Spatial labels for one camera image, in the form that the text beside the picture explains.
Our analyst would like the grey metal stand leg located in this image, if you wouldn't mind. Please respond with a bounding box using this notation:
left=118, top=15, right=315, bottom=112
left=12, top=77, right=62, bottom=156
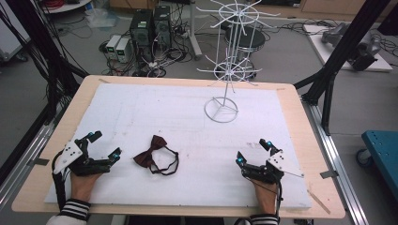
left=187, top=0, right=204, bottom=62

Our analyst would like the black frame with cables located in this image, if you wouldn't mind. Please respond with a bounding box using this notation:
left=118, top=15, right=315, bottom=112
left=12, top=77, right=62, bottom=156
left=0, top=0, right=90, bottom=126

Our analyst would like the small black computer tower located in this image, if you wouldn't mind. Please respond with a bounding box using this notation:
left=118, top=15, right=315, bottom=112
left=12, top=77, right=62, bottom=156
left=152, top=5, right=174, bottom=49

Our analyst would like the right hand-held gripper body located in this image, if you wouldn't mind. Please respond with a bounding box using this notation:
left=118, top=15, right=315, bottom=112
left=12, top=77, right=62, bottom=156
left=242, top=150, right=305, bottom=185

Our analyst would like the white foam mat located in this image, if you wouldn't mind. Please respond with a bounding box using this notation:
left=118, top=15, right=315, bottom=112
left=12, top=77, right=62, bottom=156
left=44, top=82, right=314, bottom=210

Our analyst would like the grey robot device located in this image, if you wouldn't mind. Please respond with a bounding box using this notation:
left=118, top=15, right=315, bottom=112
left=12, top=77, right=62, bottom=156
left=321, top=22, right=383, bottom=72

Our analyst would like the black metal frame strut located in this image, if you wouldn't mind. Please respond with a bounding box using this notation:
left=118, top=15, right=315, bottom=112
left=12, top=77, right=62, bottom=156
left=293, top=0, right=392, bottom=136

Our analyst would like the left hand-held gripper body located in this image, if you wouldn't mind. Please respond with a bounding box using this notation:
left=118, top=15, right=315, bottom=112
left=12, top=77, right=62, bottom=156
left=52, top=139, right=113, bottom=176

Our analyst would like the large black computer tower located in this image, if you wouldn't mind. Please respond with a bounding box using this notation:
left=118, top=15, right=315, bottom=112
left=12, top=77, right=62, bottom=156
left=129, top=8, right=155, bottom=61

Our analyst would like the dark red bow tie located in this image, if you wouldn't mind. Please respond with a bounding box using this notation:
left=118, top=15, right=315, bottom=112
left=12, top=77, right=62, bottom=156
left=132, top=134, right=180, bottom=176

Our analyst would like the grey tape strip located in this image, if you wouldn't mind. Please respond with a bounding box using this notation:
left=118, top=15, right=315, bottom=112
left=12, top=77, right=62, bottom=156
left=319, top=170, right=340, bottom=180
left=25, top=157, right=51, bottom=167

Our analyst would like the white power supply unit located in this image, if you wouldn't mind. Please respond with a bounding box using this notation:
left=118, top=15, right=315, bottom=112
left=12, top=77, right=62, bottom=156
left=115, top=37, right=132, bottom=64
left=105, top=34, right=123, bottom=60

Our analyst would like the person's right hand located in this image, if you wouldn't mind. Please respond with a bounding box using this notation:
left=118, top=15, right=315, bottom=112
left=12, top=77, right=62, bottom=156
left=249, top=177, right=280, bottom=216

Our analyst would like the aluminium rail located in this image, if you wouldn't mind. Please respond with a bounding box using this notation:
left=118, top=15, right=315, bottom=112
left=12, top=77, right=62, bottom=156
left=0, top=99, right=73, bottom=207
left=300, top=96, right=371, bottom=225

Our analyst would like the thin wooden stick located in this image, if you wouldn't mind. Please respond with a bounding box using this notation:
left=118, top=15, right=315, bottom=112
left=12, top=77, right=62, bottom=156
left=306, top=188, right=332, bottom=216

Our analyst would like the black round stool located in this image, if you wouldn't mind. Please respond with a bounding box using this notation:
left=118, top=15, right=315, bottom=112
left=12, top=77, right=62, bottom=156
left=223, top=25, right=268, bottom=80

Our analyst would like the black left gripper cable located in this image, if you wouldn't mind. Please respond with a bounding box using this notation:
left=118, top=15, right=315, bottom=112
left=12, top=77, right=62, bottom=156
left=51, top=150, right=71, bottom=212

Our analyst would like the white floor board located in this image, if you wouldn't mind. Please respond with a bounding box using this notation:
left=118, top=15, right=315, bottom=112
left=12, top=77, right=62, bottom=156
left=301, top=22, right=394, bottom=73

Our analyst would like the person's left hand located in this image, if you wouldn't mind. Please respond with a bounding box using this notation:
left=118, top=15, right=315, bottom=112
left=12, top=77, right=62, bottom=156
left=69, top=172, right=103, bottom=203

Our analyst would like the blue wheeled cart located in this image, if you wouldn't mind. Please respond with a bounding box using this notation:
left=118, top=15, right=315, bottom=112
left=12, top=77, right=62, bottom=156
left=356, top=129, right=398, bottom=202

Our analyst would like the white wire display rack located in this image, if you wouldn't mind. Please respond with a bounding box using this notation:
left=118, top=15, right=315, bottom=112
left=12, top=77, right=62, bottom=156
left=195, top=0, right=282, bottom=124

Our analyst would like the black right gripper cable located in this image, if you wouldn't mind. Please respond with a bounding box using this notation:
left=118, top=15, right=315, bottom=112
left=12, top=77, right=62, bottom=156
left=242, top=174, right=284, bottom=217

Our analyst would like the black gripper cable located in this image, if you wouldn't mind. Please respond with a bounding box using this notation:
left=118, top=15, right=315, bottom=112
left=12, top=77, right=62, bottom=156
left=51, top=150, right=71, bottom=212
left=242, top=174, right=284, bottom=217

